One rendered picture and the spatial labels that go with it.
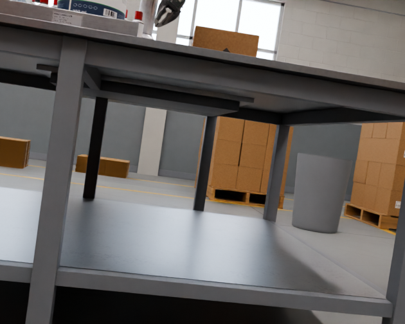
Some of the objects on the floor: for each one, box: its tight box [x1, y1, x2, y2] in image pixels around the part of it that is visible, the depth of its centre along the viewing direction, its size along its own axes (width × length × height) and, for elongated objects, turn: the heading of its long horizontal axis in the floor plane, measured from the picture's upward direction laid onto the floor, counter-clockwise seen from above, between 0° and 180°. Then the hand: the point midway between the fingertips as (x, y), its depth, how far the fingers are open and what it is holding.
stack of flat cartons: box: [0, 134, 31, 169], centre depth 596 cm, size 64×53×31 cm
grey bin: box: [292, 153, 353, 233], centre depth 430 cm, size 46×46×62 cm
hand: (157, 24), depth 209 cm, fingers closed
